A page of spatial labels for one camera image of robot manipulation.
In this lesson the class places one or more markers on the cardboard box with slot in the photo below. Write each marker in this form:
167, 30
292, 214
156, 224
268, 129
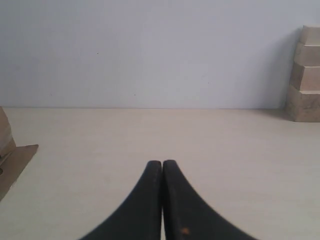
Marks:
13, 158

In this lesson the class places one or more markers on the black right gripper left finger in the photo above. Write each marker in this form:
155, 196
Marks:
139, 217

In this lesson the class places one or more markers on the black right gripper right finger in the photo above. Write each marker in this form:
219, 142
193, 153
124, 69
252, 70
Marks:
187, 216

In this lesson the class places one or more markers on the stacked wooden blocks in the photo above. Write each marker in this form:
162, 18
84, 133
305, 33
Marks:
303, 93

